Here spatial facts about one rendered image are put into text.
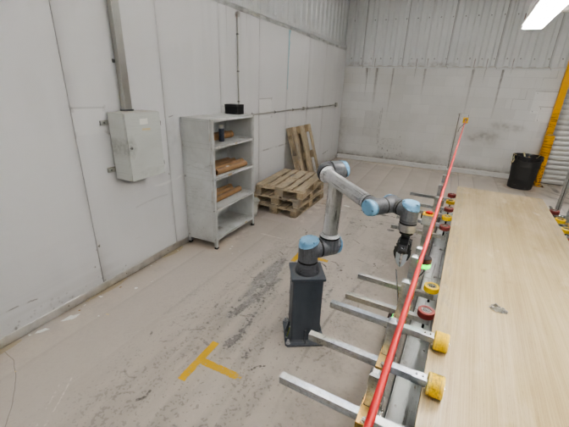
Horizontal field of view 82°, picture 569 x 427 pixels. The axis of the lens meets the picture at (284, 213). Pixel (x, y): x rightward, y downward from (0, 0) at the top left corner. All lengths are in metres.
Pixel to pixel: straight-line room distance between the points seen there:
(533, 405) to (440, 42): 8.45
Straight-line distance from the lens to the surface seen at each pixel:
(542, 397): 1.66
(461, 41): 9.38
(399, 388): 1.83
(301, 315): 2.67
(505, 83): 9.35
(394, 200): 1.89
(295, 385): 1.29
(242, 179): 4.71
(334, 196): 2.34
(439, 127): 9.34
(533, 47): 9.44
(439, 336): 1.59
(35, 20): 3.16
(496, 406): 1.53
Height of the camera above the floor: 1.93
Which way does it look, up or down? 21 degrees down
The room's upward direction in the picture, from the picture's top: 2 degrees clockwise
